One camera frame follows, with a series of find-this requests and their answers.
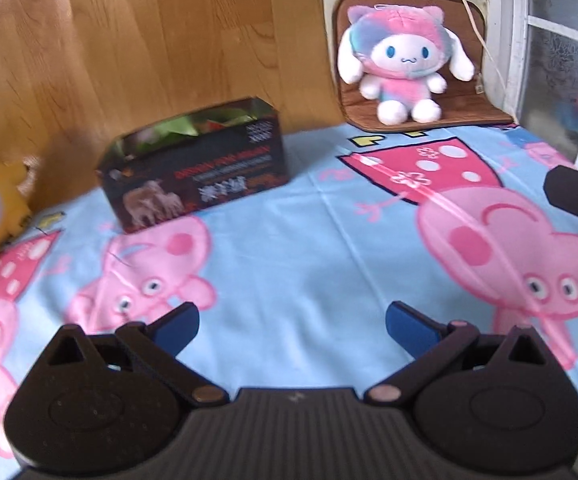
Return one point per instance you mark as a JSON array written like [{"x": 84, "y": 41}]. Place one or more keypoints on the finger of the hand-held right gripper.
[{"x": 576, "y": 192}]

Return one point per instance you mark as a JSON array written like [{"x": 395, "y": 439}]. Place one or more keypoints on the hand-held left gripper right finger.
[{"x": 409, "y": 327}]

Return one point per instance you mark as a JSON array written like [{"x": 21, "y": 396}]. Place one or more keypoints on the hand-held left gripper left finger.
[{"x": 179, "y": 327}]

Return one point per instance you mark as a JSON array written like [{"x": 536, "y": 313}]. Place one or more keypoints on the black cardboard box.
[{"x": 209, "y": 180}]

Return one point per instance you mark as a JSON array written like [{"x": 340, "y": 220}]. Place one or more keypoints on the blue pink printed bed sheet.
[{"x": 309, "y": 240}]

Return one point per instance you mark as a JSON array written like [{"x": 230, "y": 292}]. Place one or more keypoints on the brown seat cushion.
[{"x": 469, "y": 105}]

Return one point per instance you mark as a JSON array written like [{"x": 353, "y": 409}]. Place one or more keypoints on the pink white plush toy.
[{"x": 399, "y": 55}]

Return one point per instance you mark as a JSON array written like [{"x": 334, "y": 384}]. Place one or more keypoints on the wooden headboard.
[{"x": 144, "y": 35}]

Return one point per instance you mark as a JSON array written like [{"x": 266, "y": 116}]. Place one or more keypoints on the white window frame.
[{"x": 519, "y": 35}]

